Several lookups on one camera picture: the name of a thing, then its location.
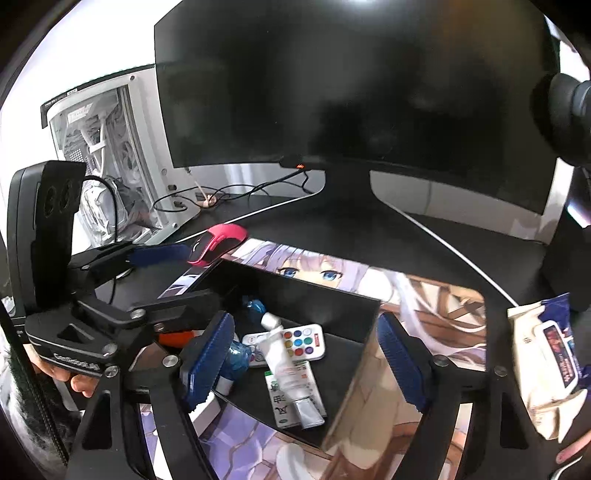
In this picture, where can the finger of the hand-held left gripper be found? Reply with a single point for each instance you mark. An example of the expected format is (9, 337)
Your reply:
(184, 309)
(161, 254)

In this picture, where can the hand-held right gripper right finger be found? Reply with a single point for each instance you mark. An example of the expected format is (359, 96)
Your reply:
(401, 364)

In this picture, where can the orange-capped white bottle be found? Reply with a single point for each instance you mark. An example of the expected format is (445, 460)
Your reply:
(175, 339)

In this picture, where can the pink object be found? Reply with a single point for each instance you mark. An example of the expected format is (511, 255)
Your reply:
(570, 454)

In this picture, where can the white computer case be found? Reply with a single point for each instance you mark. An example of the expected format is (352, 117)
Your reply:
(147, 115)

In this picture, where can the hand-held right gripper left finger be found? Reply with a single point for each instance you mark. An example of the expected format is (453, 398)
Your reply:
(207, 360)

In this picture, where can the white medicine box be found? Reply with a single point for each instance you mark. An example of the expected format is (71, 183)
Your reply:
(277, 401)

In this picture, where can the wet wipes pack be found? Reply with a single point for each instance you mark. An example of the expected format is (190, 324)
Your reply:
(531, 360)

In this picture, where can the printed desk mat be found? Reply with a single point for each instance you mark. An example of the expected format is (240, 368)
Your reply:
(438, 314)

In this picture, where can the blue small bottle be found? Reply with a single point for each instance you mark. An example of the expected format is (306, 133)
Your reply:
(240, 360)

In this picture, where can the person's left hand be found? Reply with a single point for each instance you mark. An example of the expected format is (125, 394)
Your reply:
(81, 385)

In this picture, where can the pink computer mouse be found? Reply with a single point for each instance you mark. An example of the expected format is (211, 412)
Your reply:
(221, 233)

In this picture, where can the black curved monitor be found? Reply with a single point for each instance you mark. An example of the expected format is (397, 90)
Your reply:
(346, 83)

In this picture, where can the black storage box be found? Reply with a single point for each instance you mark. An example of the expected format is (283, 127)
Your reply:
(314, 295)

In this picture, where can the white cream tube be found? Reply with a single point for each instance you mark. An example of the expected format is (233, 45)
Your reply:
(277, 355)

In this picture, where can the white remote with coloured buttons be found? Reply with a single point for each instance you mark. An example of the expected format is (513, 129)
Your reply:
(304, 341)

